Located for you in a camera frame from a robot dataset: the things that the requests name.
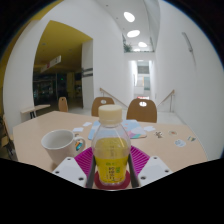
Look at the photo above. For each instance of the round white sticker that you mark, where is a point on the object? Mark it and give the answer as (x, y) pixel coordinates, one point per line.
(180, 143)

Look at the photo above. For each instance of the small wooden side table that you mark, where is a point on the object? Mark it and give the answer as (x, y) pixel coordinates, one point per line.
(35, 108)

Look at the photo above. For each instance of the dark shop shelf unit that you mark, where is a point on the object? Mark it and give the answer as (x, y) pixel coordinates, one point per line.
(50, 88)

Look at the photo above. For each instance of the white ceramic mug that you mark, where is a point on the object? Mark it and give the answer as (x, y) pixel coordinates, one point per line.
(60, 145)

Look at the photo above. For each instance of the small sticker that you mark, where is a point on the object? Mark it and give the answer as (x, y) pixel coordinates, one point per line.
(172, 133)
(191, 138)
(159, 134)

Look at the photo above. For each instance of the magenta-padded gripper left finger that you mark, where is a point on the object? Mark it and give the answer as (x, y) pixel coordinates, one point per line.
(68, 170)

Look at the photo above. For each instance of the group of oval ceiling lights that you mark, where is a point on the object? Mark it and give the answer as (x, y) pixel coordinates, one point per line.
(133, 33)

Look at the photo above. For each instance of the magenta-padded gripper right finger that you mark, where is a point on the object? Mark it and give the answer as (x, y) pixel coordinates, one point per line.
(154, 169)

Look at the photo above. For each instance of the white hanging sign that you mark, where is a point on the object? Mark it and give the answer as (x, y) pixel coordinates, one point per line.
(50, 64)

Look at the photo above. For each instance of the dark wall sign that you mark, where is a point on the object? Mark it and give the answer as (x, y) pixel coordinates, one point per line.
(87, 72)

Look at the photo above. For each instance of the green potted plant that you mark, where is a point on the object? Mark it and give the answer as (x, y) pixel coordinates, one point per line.
(127, 47)

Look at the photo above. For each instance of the clear bottle with yellow drink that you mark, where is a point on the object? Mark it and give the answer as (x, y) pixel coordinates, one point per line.
(111, 153)

